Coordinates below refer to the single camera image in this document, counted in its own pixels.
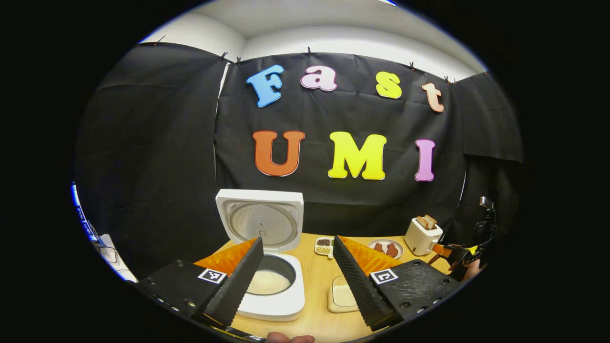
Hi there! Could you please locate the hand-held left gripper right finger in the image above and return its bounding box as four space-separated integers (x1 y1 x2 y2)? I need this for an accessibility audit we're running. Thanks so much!
332 236 465 333

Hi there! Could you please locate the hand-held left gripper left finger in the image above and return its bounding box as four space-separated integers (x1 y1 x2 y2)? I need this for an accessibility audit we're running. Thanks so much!
138 237 265 329

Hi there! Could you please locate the white rice cooker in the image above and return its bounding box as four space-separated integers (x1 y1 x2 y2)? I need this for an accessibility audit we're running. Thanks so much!
215 189 305 322

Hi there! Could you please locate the white toaster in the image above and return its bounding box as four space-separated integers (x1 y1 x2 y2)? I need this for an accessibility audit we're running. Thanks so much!
404 218 444 256

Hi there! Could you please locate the white divided bean dish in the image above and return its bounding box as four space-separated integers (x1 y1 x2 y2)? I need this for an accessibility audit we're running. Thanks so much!
315 237 335 259

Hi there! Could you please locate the white round plate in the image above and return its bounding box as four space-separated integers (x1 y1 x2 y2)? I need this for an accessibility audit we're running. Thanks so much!
367 239 405 260

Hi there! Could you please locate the white side table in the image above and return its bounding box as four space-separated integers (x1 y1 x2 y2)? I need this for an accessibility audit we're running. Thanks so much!
98 233 139 282

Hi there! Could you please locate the computer monitor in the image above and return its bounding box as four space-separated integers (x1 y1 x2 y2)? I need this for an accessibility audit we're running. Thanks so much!
71 182 101 243

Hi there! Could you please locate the black backdrop cloth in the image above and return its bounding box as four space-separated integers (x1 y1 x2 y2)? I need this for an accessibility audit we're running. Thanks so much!
76 42 525 279

